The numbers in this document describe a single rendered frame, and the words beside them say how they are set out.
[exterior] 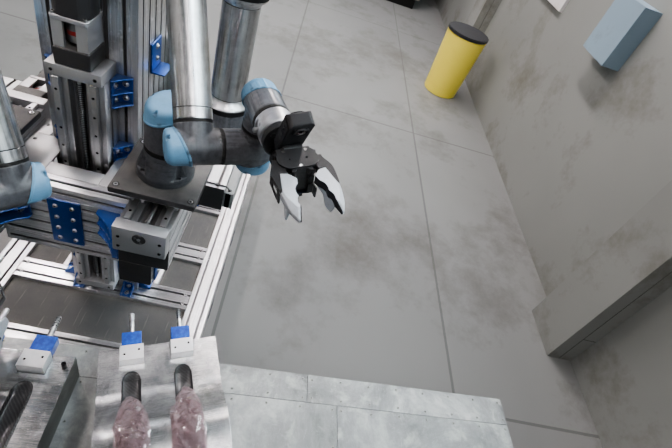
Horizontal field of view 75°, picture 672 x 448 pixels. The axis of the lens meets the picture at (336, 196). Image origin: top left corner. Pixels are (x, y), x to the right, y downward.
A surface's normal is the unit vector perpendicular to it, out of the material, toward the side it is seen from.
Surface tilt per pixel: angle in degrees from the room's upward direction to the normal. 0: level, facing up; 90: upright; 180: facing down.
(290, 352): 0
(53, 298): 0
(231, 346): 0
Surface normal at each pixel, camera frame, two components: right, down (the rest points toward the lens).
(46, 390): 0.29, -0.71
